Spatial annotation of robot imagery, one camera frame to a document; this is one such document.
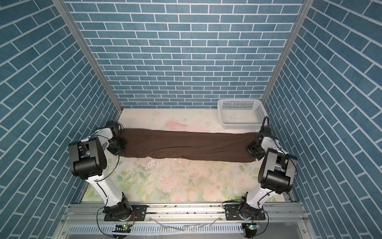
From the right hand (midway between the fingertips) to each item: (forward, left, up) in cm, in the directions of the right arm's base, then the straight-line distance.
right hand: (249, 151), depth 93 cm
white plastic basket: (+36, 0, -3) cm, 36 cm away
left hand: (-4, +82, -1) cm, 82 cm away
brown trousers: (+2, +39, 0) cm, 39 cm away
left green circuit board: (-45, +67, -5) cm, 81 cm away
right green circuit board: (-39, +3, -4) cm, 40 cm away
